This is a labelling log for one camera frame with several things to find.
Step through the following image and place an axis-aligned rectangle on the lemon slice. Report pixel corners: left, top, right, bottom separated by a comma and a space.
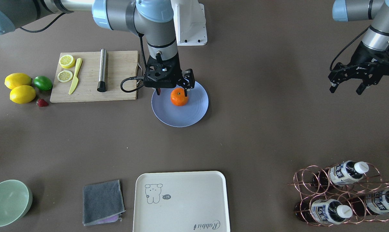
56, 70, 74, 83
59, 54, 76, 69

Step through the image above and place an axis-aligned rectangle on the lemon slice lower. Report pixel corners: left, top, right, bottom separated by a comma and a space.
59, 54, 76, 69

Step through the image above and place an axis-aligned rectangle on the cream rabbit tray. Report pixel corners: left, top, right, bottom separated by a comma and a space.
133, 171, 231, 232

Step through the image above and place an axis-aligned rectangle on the green lime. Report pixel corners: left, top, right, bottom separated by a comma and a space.
33, 75, 53, 91

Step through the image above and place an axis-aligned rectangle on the yellow lemon far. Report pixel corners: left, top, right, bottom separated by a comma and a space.
4, 72, 32, 90

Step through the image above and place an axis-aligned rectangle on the green bowl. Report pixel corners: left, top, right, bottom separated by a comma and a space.
0, 179, 33, 227

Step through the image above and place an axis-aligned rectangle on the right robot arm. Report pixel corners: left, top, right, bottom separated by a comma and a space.
0, 0, 195, 96

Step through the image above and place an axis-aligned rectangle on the yellow lemon near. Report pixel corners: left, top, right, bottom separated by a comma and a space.
10, 85, 36, 104

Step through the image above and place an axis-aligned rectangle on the wooden cutting board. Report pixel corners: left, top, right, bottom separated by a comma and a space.
50, 51, 139, 103

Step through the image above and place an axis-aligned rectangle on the tea bottle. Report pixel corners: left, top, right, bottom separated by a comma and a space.
294, 199, 353, 226
349, 189, 389, 216
311, 160, 369, 189

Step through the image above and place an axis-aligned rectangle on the lemon slice upper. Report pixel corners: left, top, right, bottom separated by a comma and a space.
56, 70, 74, 83

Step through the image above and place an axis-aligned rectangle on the steel muddler black tip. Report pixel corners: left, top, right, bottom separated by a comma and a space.
97, 49, 108, 92

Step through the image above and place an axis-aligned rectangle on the red strawberry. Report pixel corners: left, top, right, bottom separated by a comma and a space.
36, 99, 49, 107

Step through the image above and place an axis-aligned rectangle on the copper wire bottle rack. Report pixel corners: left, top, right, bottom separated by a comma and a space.
292, 162, 389, 224

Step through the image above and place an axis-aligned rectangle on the grey folded cloth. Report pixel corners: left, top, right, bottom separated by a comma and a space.
83, 179, 125, 226

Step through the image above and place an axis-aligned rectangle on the blue round plate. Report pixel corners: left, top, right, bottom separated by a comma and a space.
151, 81, 209, 127

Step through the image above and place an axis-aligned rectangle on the yellow plastic knife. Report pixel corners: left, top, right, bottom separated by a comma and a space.
69, 58, 83, 94

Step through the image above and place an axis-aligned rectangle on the orange mandarin fruit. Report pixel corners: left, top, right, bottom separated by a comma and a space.
170, 88, 189, 107

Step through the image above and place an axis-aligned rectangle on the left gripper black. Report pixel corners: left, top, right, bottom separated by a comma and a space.
328, 43, 389, 95

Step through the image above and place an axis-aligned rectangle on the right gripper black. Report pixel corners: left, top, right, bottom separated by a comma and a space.
144, 55, 195, 97

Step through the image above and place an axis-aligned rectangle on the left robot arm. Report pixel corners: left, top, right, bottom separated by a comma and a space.
328, 0, 389, 94

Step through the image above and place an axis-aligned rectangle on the yellow lemon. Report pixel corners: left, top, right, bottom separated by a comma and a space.
4, 72, 32, 90
10, 85, 36, 104

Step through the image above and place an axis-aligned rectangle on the tea bottle middle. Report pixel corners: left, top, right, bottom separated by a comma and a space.
294, 199, 353, 226

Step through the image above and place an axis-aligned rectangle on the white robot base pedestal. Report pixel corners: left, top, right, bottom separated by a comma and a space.
171, 0, 208, 46

